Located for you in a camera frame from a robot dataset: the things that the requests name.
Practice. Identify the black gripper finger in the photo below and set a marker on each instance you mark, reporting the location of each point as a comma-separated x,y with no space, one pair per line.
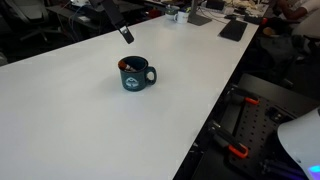
116,18

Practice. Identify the red and white marker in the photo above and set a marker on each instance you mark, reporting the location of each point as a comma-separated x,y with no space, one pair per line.
125,65

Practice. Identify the dark green mug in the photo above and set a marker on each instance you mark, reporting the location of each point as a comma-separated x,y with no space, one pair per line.
133,81

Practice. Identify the person forearm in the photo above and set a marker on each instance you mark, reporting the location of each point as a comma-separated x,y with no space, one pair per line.
296,10

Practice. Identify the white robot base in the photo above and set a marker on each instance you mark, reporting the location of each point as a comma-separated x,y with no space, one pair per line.
300,140

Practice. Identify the red object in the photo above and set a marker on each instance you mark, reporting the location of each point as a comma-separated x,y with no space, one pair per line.
154,13

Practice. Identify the green and white mug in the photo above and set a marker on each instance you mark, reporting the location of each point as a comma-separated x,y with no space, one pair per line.
170,12

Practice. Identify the grey monitor stand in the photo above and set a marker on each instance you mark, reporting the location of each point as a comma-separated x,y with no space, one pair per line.
198,18

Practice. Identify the grey office chair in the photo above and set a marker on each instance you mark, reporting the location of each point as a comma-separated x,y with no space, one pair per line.
28,13

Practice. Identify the black box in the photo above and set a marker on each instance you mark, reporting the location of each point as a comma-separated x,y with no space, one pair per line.
215,4

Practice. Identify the black computer mouse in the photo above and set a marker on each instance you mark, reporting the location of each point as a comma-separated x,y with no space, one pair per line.
230,16

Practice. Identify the black flat pad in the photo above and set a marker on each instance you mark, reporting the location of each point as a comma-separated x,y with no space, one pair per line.
233,30

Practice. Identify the black case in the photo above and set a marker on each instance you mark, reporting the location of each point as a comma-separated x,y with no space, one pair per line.
253,19

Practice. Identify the black orange clamp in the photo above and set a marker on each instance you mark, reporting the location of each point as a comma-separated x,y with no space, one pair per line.
241,96
230,141

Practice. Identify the dark office chair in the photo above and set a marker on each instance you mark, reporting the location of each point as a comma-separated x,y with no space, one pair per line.
283,46

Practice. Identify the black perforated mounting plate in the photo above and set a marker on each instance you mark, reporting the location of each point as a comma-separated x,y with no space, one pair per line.
256,133

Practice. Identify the black connector block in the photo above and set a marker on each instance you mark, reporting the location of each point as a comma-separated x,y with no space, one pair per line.
278,115

